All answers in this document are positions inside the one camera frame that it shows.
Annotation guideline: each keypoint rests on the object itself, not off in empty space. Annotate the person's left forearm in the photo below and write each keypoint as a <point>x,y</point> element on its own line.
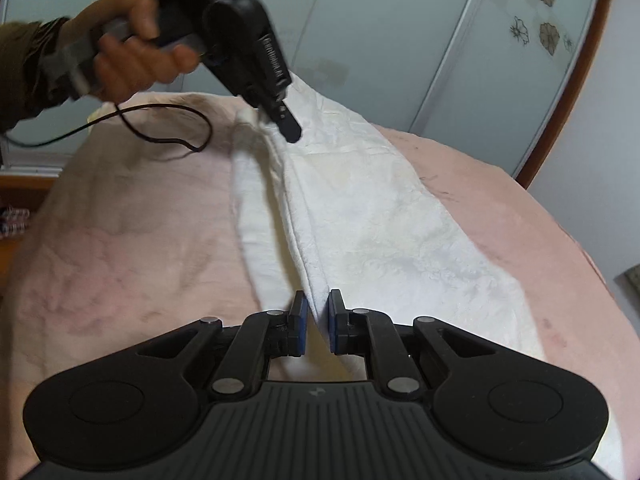
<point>25,60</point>

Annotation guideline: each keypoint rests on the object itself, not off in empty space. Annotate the brown wooden wardrobe frame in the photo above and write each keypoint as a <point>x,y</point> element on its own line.
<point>575,85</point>

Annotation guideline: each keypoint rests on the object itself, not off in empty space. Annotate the plain frosted wardrobe door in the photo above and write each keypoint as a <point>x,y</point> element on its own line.
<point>375,20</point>

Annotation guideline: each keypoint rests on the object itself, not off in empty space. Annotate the white pants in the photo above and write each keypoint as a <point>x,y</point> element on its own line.
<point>360,220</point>

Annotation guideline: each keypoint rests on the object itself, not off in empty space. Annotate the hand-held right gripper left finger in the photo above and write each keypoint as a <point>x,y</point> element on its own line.
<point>300,327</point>

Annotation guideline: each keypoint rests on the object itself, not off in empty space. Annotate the person's left hand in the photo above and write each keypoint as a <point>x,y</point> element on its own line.
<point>135,70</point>

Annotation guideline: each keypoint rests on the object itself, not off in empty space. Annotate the pink blanket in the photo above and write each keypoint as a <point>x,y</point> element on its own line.
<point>125,235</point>

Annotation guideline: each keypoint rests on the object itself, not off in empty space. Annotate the checked cloth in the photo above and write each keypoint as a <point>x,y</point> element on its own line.
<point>11,222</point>

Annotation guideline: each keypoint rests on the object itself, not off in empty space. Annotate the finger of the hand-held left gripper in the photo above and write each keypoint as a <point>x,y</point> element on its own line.
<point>287,125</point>

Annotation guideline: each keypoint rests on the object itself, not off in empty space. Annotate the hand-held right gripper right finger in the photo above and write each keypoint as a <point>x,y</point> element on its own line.
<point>333,327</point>

